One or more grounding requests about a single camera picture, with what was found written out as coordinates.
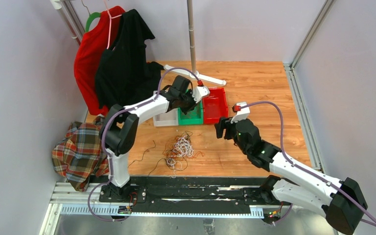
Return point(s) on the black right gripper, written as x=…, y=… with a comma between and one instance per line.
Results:
x=224, y=123

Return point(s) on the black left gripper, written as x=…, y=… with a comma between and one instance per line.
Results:
x=189, y=93

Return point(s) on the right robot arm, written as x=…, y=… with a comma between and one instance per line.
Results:
x=340, y=202

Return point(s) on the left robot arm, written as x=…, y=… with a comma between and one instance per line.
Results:
x=118, y=134

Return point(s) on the green plastic bin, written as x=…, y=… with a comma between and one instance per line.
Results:
x=193, y=117

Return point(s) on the red plastic bin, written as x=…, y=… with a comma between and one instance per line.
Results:
x=214, y=106

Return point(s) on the white plastic bin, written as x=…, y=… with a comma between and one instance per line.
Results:
x=164, y=114

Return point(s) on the white stand with metal pole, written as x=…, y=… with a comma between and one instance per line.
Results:
x=194, y=72

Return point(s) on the black t-shirt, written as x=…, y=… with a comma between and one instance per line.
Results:
x=124, y=76

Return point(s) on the red t-shirt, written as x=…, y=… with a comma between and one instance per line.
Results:
x=88, y=58

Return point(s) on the pink clothes hanger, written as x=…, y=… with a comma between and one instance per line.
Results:
x=110, y=22

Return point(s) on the plaid flannel shirt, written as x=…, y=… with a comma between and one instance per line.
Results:
x=79, y=154

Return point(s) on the green clothes hanger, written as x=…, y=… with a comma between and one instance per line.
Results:
x=90, y=19

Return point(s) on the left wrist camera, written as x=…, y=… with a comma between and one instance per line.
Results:
x=200, y=91

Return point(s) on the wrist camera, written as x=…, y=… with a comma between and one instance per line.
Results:
x=200, y=91
x=241, y=111

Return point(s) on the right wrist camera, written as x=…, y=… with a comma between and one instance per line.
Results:
x=241, y=111

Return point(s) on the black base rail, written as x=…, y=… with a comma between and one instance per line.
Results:
x=193, y=195

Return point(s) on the clothes rack metal frame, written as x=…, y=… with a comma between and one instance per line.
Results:
x=70, y=17

